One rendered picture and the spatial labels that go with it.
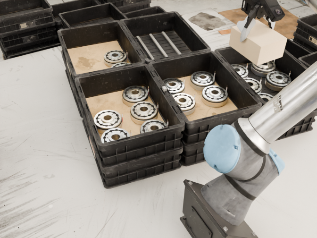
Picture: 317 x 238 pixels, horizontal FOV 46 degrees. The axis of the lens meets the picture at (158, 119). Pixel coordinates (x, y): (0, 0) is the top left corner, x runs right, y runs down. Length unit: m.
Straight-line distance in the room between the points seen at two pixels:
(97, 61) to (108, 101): 0.30
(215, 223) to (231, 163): 0.19
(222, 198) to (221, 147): 0.19
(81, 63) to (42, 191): 0.63
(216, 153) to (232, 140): 0.06
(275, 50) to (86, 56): 0.86
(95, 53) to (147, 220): 0.87
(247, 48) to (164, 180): 0.56
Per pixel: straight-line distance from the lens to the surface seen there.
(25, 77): 1.94
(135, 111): 1.39
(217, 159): 0.94
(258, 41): 1.35
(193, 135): 1.31
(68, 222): 1.30
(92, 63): 1.72
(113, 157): 1.24
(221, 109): 1.47
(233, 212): 1.09
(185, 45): 1.85
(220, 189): 1.08
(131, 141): 1.19
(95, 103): 1.49
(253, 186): 1.07
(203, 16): 2.41
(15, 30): 2.85
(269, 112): 0.94
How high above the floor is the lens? 1.76
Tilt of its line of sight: 42 degrees down
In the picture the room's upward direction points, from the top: 1 degrees clockwise
